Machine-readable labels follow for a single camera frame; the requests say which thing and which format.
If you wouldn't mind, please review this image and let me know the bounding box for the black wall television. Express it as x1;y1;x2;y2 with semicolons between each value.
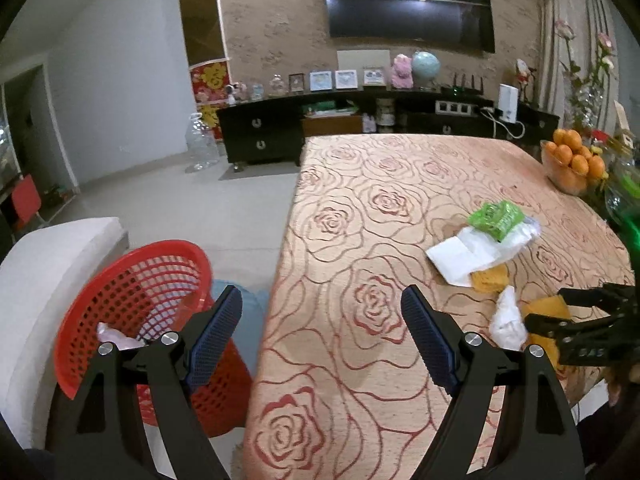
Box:
326;0;496;53

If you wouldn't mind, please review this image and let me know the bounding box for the white paper napkin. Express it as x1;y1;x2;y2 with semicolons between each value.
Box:
426;235;498;287

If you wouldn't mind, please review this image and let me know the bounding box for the black TV cabinet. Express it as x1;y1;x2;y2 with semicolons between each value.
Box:
217;88;560;170

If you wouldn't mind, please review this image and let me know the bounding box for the glass flower vase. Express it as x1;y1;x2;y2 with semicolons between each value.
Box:
554;20;615;138

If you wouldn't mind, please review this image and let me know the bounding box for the red chair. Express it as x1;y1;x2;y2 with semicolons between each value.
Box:
11;174;43;231

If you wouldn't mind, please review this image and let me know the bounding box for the clear water jug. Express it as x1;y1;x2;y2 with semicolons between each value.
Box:
186;113;219;172

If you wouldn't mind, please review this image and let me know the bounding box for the white box device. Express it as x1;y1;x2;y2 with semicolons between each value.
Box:
498;84;518;124

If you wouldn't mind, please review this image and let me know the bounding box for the white knotted plastic bag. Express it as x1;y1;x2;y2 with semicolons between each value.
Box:
489;285;528;351

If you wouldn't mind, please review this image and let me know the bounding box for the red plastic trash basket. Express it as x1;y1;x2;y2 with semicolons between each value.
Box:
53;240;252;438

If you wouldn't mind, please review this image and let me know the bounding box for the black wifi router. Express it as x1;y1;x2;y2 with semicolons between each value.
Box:
440;73;484;96

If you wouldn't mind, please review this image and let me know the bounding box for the pale blue globe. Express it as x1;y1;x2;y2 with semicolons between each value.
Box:
411;51;440;88

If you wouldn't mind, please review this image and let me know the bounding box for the glass bowl of oranges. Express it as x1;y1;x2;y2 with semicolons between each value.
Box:
540;129;608;196

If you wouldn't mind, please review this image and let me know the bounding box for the green snack wrapper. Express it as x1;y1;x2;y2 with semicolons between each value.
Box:
468;200;525;242

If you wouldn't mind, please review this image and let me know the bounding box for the pink plush toy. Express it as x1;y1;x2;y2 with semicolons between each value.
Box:
390;54;413;90

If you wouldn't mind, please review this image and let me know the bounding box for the red festive wall poster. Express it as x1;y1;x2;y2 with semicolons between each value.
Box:
190;58;231;141

